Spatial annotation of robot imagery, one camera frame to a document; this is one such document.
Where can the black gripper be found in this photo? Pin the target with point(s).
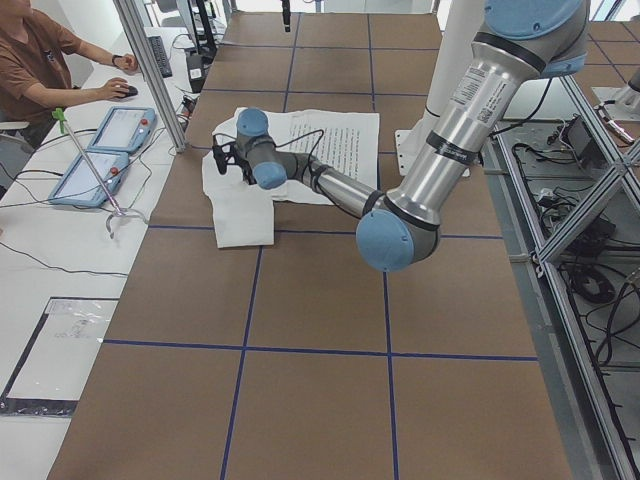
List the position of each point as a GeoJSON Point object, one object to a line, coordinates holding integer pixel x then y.
{"type": "Point", "coordinates": [245, 170]}

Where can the white long-sleeve printed shirt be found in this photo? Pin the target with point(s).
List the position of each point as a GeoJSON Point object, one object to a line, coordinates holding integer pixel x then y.
{"type": "Point", "coordinates": [306, 157]}

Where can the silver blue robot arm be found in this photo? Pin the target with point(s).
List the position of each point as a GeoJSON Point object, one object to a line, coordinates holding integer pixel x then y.
{"type": "Point", "coordinates": [489, 49]}

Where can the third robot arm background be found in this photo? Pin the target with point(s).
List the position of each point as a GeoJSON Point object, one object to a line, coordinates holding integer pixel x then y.
{"type": "Point", "coordinates": [630, 95]}

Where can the black keyboard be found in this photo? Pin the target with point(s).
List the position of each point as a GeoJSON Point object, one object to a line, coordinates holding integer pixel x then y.
{"type": "Point", "coordinates": [160, 55]}

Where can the black computer mouse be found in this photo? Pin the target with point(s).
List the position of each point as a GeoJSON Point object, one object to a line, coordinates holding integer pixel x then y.
{"type": "Point", "coordinates": [131, 91]}

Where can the blue teach pendant far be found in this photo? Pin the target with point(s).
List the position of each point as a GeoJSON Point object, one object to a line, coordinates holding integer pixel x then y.
{"type": "Point", "coordinates": [124, 129]}

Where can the blue teach pendant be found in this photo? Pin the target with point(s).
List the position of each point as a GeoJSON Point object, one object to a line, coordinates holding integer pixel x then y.
{"type": "Point", "coordinates": [79, 187]}
{"type": "Point", "coordinates": [124, 129]}

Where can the metal rod green tip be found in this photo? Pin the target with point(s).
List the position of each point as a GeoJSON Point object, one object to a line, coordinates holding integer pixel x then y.
{"type": "Point", "coordinates": [118, 211]}

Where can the person in brown shirt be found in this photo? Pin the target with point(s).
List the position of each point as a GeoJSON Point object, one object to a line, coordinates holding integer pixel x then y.
{"type": "Point", "coordinates": [35, 78]}

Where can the blue teach pendant near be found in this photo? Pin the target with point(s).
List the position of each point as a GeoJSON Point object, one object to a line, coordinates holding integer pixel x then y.
{"type": "Point", "coordinates": [79, 187]}

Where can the aluminium frame post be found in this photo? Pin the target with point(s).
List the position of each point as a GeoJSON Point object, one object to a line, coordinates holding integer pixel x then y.
{"type": "Point", "coordinates": [136, 35]}

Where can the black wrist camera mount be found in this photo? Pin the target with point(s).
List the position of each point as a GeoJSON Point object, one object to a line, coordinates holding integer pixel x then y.
{"type": "Point", "coordinates": [220, 152]}

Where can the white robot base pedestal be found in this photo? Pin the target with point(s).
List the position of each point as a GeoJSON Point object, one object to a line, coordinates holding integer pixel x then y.
{"type": "Point", "coordinates": [454, 56]}

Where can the aluminium frame rack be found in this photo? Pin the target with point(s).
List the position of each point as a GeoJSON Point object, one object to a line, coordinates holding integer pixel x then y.
{"type": "Point", "coordinates": [567, 157]}

